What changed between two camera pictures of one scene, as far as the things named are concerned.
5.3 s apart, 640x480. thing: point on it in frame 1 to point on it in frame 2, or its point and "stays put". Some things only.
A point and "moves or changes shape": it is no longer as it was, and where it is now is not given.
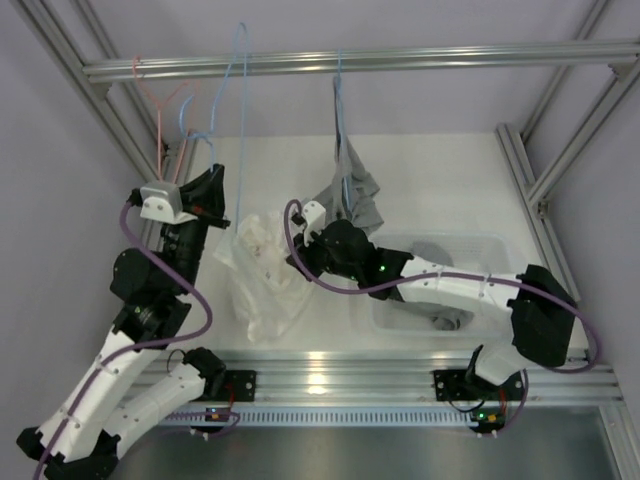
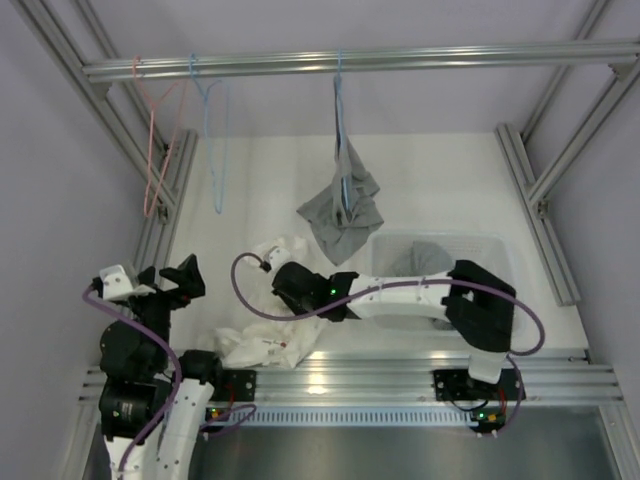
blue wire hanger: [207, 135] to [216, 97]
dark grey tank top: [352, 192] stays put
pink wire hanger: [159, 117] to [165, 116]
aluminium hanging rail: [585, 57] stays put
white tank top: [267, 283] moves or changes shape
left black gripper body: [204, 211] to [154, 311]
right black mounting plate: [452, 385] stays put
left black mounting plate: [241, 384] stays put
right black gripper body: [318, 259] to [297, 307]
